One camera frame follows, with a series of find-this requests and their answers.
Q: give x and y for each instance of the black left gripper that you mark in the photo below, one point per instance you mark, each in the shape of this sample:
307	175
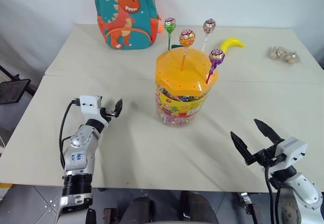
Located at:
107	114

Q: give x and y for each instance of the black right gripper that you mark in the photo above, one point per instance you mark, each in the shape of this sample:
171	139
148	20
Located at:
264	157

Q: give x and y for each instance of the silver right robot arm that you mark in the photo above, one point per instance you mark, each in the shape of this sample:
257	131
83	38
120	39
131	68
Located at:
303	191

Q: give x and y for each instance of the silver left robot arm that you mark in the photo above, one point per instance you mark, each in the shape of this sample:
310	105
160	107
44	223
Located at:
81	153

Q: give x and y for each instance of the purple lollipop red stick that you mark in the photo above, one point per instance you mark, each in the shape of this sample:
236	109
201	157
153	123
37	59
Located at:
216	55

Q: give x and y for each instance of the green wrapped lollipop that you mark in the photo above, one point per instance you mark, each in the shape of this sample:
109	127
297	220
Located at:
169	24

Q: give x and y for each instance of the orange wrapped lollipop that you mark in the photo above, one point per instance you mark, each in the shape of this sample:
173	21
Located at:
187	37

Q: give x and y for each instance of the purple lollipop white stick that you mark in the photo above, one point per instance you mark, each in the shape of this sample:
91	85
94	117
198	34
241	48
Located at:
209	26

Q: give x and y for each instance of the table caster wheel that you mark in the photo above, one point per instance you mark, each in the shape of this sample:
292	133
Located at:
246	202

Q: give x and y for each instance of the candy jar orange lid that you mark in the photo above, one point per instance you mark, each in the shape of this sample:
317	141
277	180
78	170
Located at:
184	92

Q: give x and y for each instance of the small green object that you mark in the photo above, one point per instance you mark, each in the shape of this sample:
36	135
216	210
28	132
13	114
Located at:
175	46

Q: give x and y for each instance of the clear bag of snacks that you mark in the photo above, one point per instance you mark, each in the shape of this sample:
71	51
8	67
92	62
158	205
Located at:
283	55

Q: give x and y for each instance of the teal dinosaur backpack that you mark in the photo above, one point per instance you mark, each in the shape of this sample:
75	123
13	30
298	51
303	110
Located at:
126	14

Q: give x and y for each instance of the yellow toy banana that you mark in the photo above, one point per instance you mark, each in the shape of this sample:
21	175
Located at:
229	44

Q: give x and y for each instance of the black metal stand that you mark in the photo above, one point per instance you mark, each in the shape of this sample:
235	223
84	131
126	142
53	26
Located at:
12	90

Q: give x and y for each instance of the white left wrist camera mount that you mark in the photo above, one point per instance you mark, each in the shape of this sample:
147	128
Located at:
89	105

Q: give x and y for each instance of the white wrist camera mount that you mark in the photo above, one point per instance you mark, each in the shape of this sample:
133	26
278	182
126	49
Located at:
291	149
89	105

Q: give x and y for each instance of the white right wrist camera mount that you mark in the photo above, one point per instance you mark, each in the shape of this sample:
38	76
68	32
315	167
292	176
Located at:
291	149

